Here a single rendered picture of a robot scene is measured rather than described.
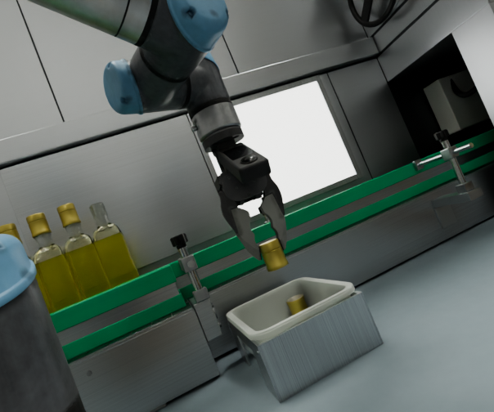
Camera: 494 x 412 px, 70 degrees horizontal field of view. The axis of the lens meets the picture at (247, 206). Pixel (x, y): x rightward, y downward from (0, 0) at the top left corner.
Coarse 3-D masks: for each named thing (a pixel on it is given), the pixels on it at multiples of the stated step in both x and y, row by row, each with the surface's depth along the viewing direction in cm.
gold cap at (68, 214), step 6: (66, 204) 73; (72, 204) 74; (60, 210) 72; (66, 210) 72; (72, 210) 73; (60, 216) 73; (66, 216) 72; (72, 216) 73; (78, 216) 74; (66, 222) 72; (72, 222) 72
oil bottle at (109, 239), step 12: (108, 228) 72; (96, 240) 71; (108, 240) 72; (120, 240) 72; (108, 252) 72; (120, 252) 72; (108, 264) 71; (120, 264) 72; (132, 264) 73; (108, 276) 71; (120, 276) 71; (132, 276) 72
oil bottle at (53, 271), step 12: (36, 252) 69; (48, 252) 69; (60, 252) 70; (36, 264) 68; (48, 264) 69; (60, 264) 69; (48, 276) 68; (60, 276) 69; (72, 276) 70; (48, 288) 68; (60, 288) 69; (72, 288) 69; (48, 300) 68; (60, 300) 68; (72, 300) 69
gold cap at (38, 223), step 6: (30, 216) 70; (36, 216) 71; (42, 216) 71; (30, 222) 70; (36, 222) 70; (42, 222) 71; (30, 228) 70; (36, 228) 70; (42, 228) 71; (48, 228) 72; (36, 234) 70
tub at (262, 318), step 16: (288, 288) 70; (304, 288) 68; (320, 288) 61; (336, 288) 55; (352, 288) 51; (256, 304) 68; (272, 304) 68; (320, 304) 49; (240, 320) 57; (256, 320) 67; (272, 320) 68; (288, 320) 47; (256, 336) 47; (272, 336) 47
